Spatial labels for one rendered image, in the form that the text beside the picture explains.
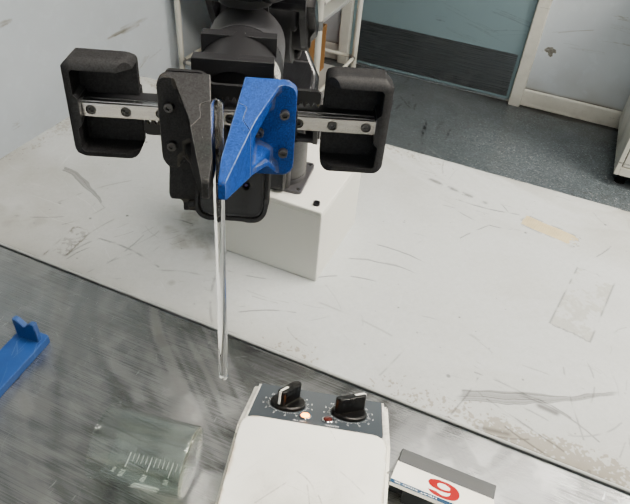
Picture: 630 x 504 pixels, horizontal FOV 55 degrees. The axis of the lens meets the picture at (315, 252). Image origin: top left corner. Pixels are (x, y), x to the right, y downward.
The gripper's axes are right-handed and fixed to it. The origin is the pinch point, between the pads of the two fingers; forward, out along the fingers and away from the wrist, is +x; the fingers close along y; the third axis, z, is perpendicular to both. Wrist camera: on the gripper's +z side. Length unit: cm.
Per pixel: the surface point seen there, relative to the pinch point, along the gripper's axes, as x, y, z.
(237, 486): 3.9, -1.1, 25.5
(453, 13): -281, -81, 73
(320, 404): -6.9, -7.7, 29.4
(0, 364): -12.7, 24.2, 32.8
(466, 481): -2.1, -21.4, 33.5
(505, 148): -221, -103, 114
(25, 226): -36, 30, 33
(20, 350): -14.6, 22.9, 32.7
